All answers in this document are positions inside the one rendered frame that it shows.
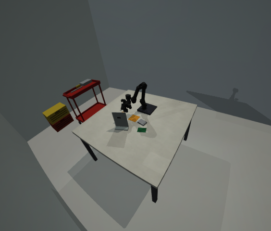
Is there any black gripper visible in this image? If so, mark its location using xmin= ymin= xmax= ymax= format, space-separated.
xmin=121 ymin=99 xmax=129 ymax=113

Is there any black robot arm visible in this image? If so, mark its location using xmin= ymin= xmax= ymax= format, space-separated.
xmin=125 ymin=82 xmax=147 ymax=110

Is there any orange flat square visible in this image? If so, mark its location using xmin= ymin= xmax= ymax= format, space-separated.
xmin=128 ymin=115 xmax=140 ymax=122

